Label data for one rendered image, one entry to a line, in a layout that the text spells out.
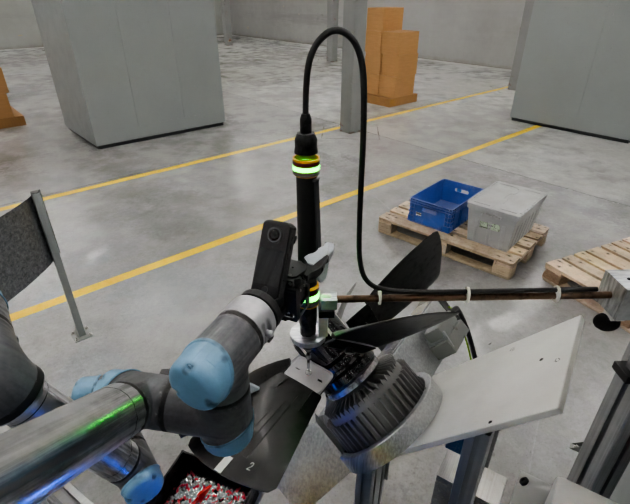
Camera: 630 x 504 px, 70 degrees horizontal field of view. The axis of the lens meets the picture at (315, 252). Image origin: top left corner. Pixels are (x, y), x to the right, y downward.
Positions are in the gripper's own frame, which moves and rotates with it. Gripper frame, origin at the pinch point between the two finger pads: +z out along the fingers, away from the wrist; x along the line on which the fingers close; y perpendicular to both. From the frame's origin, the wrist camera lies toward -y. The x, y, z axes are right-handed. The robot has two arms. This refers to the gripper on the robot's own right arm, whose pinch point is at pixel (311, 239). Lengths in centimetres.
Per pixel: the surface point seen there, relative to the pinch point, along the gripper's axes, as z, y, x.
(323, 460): -7.9, 48.5, 6.0
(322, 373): -0.4, 31.3, 2.5
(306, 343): -4.9, 19.8, 1.0
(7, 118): 399, 141, -693
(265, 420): -15.5, 31.5, -2.8
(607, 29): 712, 14, 120
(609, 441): 25, 52, 64
